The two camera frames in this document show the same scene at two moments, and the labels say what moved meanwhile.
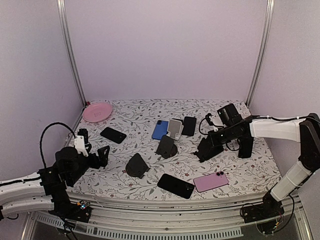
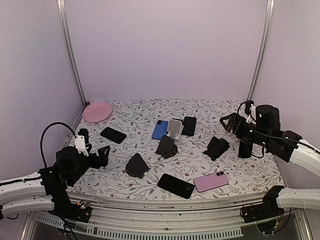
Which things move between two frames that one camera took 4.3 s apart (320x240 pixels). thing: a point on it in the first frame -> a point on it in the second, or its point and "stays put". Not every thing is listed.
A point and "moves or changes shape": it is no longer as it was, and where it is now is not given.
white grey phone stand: (175, 129) stays put
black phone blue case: (246, 146) stays put
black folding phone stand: (208, 149) moves or changes shape
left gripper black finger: (103, 153) stays put
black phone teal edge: (189, 123) stays put
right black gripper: (211, 134) -> (237, 129)
